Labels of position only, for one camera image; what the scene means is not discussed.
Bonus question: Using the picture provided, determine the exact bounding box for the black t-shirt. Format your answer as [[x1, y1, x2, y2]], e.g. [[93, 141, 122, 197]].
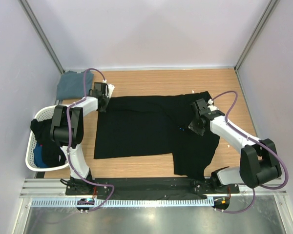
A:
[[94, 91, 220, 180]]

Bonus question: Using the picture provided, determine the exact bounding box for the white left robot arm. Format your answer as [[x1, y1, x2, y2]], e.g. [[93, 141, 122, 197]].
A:
[[50, 81, 115, 195]]

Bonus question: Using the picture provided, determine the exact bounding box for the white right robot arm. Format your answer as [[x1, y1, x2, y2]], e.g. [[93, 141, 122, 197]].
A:
[[188, 99, 282, 193]]

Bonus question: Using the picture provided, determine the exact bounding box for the folded teal t-shirt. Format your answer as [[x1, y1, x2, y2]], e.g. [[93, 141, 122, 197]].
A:
[[56, 71, 85, 100]]

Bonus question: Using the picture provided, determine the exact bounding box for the white laundry basket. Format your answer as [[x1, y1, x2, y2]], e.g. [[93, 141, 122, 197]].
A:
[[25, 104, 71, 172]]

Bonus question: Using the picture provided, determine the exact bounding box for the black clothes pile in basket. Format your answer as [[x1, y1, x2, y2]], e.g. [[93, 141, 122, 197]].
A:
[[30, 119, 66, 168]]

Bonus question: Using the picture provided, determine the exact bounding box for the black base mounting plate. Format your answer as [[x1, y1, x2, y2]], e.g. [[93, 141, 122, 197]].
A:
[[60, 177, 240, 200]]

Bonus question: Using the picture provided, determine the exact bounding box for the blue garment in basket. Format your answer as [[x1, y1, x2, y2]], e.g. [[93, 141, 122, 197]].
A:
[[33, 144, 48, 168]]

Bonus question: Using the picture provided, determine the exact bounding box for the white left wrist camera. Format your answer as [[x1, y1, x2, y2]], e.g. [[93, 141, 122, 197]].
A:
[[103, 79, 115, 98]]

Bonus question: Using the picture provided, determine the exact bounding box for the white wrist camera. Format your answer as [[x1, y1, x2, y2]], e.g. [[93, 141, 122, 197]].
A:
[[207, 98, 214, 106], [103, 79, 115, 98]]

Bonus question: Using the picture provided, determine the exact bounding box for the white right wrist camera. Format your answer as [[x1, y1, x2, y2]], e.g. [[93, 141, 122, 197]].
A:
[[207, 98, 214, 106]]

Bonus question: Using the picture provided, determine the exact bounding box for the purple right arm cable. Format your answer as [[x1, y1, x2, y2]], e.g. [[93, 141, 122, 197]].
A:
[[211, 90, 290, 214]]

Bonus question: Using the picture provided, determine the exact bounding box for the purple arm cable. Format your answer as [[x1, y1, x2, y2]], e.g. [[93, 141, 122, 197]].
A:
[[211, 90, 290, 214], [65, 68, 115, 212]]

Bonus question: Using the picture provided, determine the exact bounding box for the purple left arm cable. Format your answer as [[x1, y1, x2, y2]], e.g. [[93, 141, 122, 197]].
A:
[[65, 68, 115, 212]]

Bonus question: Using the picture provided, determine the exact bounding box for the slotted cable duct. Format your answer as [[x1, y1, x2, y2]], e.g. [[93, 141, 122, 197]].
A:
[[31, 197, 214, 208]]

